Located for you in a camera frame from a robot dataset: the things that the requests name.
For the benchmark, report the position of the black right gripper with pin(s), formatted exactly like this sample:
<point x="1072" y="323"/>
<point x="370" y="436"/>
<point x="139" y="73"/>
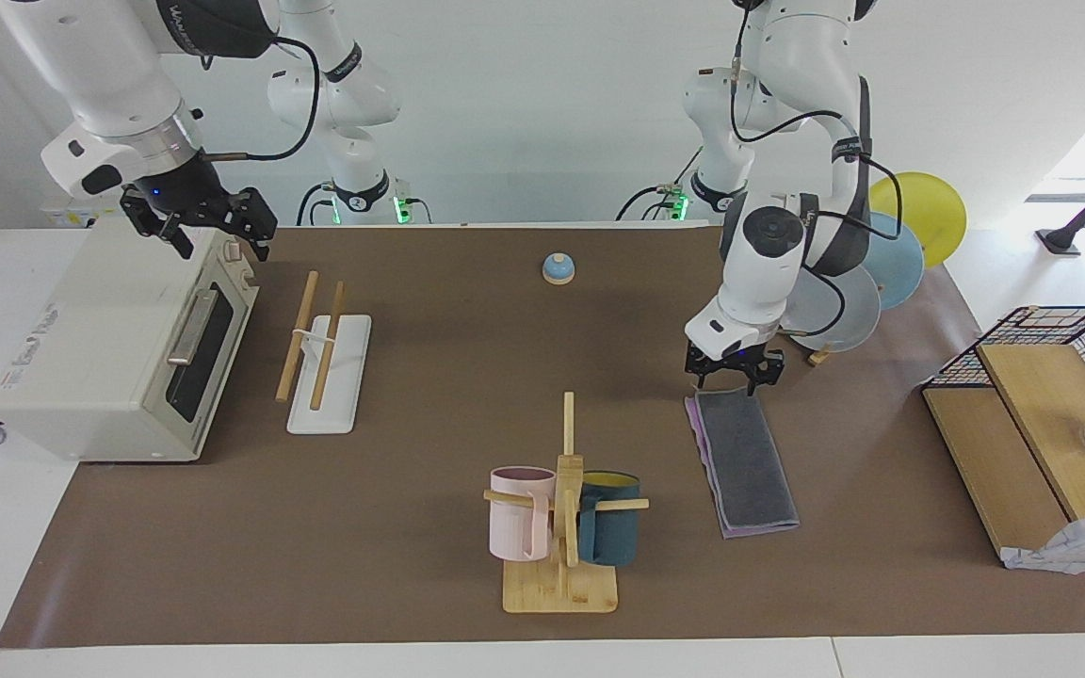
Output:
<point x="185" y="193"/>

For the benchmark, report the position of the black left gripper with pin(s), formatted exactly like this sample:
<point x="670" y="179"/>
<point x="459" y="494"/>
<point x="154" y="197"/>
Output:
<point x="731" y="363"/>

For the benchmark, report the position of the purple grey towel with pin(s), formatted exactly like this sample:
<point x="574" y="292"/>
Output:
<point x="750" y="471"/>

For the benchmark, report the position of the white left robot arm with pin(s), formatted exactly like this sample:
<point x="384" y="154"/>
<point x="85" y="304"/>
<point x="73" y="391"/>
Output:
<point x="759" y="273"/>

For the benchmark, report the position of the wooden plate rack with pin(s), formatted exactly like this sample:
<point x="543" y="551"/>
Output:
<point x="819" y="357"/>

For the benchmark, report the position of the white wooden towel rack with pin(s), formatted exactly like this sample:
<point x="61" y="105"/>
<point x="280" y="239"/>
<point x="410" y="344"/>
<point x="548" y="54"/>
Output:
<point x="340" y="395"/>

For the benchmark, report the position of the grey plate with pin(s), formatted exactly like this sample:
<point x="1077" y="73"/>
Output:
<point x="844" y="311"/>

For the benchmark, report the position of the white power strip box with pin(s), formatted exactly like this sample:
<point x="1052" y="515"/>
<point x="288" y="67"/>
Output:
<point x="62" y="217"/>

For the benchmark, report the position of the beige toaster oven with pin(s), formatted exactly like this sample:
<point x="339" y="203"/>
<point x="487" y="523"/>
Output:
<point x="81" y="358"/>

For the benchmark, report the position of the light blue plate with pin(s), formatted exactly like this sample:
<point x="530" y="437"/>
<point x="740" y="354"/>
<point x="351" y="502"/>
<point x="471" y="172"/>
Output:
<point x="896" y="268"/>

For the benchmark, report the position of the dark teal mug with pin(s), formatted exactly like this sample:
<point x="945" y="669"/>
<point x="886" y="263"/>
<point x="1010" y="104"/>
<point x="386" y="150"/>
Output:
<point x="613" y="537"/>

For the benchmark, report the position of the blue round call bell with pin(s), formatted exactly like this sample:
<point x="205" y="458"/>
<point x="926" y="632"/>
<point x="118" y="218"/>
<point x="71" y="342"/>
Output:
<point x="558" y="271"/>

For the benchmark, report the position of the yellow plate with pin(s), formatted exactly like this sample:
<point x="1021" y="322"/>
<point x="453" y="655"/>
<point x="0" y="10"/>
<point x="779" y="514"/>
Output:
<point x="929" y="212"/>

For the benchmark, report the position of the pink mug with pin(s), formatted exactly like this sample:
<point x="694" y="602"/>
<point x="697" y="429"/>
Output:
<point x="514" y="527"/>

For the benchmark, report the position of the wooden box shelf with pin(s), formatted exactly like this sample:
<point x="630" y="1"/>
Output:
<point x="995" y="452"/>

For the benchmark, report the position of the wooden mug tree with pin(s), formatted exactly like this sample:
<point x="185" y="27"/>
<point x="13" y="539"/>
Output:
<point x="561" y="593"/>

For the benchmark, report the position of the brown table mat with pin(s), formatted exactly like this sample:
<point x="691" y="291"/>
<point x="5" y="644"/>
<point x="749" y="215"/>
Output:
<point x="392" y="527"/>

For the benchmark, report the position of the white patterned paper sheet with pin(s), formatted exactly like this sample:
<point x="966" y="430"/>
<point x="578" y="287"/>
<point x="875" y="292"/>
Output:
<point x="1079" y="546"/>

